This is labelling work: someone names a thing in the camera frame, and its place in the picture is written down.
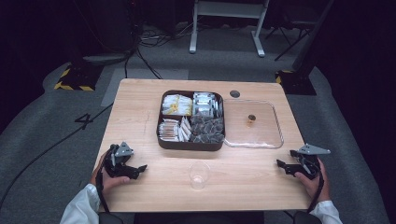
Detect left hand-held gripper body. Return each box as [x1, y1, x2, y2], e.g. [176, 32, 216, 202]
[103, 141, 135, 178]

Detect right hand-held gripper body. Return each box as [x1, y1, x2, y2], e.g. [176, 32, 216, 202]
[295, 143, 332, 181]

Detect person's left hand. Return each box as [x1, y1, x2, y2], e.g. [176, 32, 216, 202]
[90, 154, 132, 196]

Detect person's right hand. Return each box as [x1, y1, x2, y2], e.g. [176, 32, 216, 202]
[293, 159, 332, 203]

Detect clear lid with wooden knob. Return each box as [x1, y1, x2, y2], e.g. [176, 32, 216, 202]
[222, 99, 285, 150]

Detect row of brown stick packets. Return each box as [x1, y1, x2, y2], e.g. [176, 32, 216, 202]
[158, 119, 181, 143]

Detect brown divided box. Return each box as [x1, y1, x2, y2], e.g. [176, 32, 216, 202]
[155, 89, 226, 152]

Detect clear plastic cup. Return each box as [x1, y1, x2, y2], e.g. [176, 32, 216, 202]
[188, 161, 211, 191]

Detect row of white stick packets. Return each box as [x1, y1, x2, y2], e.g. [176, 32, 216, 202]
[177, 116, 193, 143]

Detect yellow black striped stand base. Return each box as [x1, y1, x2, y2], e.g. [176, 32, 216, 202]
[275, 69, 318, 96]
[53, 63, 105, 92]

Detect pile of white yellow packets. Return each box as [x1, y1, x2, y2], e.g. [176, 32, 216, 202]
[162, 93, 193, 117]

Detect pile of dark tea bags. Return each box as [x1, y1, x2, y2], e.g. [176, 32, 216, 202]
[190, 115, 225, 145]

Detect pile of silver packets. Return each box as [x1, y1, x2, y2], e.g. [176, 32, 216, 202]
[191, 91, 223, 119]

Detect dark slanted stand pole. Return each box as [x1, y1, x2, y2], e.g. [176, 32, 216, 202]
[291, 0, 336, 73]

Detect black folding stand legs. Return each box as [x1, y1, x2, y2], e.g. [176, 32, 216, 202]
[264, 19, 313, 63]

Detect right hand-held gripper black cable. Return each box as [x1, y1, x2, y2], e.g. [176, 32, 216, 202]
[305, 158, 326, 215]

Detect hand-held gripper black cable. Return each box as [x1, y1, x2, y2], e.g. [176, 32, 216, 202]
[305, 158, 326, 215]
[95, 145, 116, 214]

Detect left hand-held gripper black cable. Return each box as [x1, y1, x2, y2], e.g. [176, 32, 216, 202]
[95, 145, 116, 214]

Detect long black floor cable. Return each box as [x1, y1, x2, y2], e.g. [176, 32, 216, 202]
[0, 103, 114, 210]

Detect bundle of black floor cables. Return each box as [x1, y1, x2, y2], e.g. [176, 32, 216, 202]
[123, 18, 195, 80]

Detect white metal table frame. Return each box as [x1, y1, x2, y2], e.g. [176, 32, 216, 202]
[189, 0, 271, 58]

